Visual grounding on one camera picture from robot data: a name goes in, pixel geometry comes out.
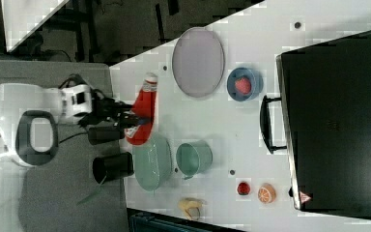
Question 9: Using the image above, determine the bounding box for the black toaster oven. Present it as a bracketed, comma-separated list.
[276, 30, 371, 219]

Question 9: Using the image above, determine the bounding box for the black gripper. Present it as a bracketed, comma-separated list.
[78, 89, 150, 130]

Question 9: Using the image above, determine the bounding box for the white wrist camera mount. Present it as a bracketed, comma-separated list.
[60, 84, 92, 124]

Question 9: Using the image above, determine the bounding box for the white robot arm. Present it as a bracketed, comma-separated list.
[0, 83, 151, 232]

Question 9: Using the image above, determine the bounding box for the yellow felt banana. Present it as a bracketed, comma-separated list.
[178, 198, 205, 220]

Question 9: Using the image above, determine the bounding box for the pink felt strawberry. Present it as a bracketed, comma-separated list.
[235, 76, 251, 95]

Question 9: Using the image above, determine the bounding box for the red felt ketchup bottle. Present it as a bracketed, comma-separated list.
[125, 72, 157, 145]

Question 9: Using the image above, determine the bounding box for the lilac round plate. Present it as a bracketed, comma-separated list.
[172, 27, 225, 98]

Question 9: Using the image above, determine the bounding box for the red felt strawberry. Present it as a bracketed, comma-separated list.
[237, 182, 251, 195]

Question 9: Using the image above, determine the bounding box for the green metal bucket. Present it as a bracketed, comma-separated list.
[176, 140, 213, 180]

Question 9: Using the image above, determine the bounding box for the blue bowl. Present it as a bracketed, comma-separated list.
[226, 67, 264, 102]

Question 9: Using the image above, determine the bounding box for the felt orange slice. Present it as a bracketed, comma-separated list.
[257, 183, 276, 204]

